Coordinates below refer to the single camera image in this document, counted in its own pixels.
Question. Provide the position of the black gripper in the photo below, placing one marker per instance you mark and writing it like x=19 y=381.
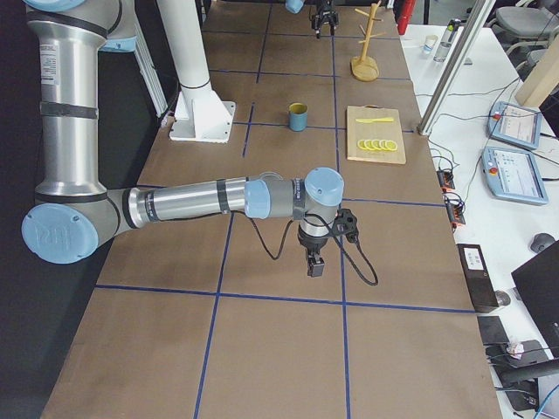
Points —
x=323 y=10
x=309 y=244

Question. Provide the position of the teal ribbed mug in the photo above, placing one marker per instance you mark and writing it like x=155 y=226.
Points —
x=297 y=113

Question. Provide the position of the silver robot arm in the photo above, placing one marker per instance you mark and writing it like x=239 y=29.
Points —
x=75 y=214
x=295 y=6

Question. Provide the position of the wooden cup rack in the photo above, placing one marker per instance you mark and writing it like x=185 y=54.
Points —
x=364 y=67

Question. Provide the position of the white paper cup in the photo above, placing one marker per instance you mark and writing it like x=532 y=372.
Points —
x=429 y=44

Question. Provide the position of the yellow plastic knife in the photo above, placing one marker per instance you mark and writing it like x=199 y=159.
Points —
x=374 y=120

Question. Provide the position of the clear water bottle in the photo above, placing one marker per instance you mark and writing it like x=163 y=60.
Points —
x=446 y=41

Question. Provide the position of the bamboo cutting board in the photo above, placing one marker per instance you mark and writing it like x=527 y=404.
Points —
x=377 y=131

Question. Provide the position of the orange black usb hub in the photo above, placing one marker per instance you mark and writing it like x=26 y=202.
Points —
x=454 y=204

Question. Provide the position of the black box with label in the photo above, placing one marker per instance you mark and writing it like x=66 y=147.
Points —
x=477 y=278

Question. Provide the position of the upper teach pendant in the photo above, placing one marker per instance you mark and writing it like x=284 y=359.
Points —
x=516 y=125

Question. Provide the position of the teach pendant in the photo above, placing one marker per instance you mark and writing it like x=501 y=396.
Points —
x=516 y=125
x=512 y=175

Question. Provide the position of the lower teach pendant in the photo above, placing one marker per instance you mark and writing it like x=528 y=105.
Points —
x=512 y=175

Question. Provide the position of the black laptop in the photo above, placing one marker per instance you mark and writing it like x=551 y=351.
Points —
x=536 y=282

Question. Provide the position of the black computer mouse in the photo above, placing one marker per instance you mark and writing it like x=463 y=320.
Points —
x=541 y=241

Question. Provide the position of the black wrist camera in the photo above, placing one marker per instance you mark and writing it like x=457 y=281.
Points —
x=345 y=224

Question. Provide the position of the aluminium frame post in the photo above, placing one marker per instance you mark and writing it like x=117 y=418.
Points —
x=474 y=24

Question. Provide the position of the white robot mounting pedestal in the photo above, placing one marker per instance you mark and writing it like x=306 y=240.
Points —
x=200 y=115

